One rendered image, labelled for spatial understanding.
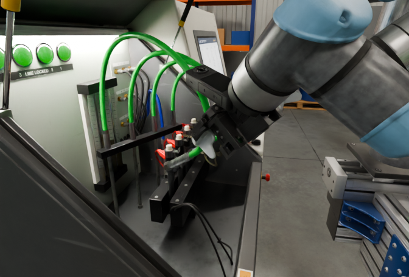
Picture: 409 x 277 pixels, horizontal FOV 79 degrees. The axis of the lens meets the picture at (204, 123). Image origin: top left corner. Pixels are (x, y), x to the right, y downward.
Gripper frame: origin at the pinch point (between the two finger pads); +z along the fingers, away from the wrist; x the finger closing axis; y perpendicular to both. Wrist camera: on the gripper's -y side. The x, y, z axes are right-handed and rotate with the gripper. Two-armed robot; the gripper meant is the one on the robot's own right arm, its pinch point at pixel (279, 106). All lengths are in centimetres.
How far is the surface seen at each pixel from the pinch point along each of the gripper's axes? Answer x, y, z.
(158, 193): -14.0, -32.3, 25.1
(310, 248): 79, 36, 123
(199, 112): 19.2, -28.7, 9.5
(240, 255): -26.9, -6.5, 28.2
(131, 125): -4.6, -44.5, 7.8
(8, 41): -44, -37, -18
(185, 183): -6.9, -26.3, 25.1
